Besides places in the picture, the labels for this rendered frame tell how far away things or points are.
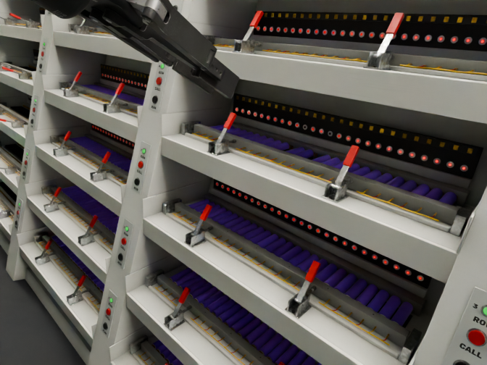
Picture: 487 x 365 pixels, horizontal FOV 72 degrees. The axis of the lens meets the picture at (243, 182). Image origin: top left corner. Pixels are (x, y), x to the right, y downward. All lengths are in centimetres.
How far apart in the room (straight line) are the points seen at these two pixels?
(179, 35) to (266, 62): 31
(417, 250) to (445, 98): 20
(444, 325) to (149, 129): 67
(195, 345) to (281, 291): 25
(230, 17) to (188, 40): 55
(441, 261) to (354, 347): 19
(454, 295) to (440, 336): 6
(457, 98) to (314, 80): 20
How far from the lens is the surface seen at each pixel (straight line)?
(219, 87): 43
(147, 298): 91
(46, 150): 136
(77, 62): 145
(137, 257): 89
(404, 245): 50
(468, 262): 49
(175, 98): 80
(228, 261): 69
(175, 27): 34
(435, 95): 51
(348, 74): 55
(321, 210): 54
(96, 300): 122
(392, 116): 72
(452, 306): 50
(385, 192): 57
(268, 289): 64
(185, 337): 81
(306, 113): 75
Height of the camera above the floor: 84
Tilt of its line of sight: 10 degrees down
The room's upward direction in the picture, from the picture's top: 16 degrees clockwise
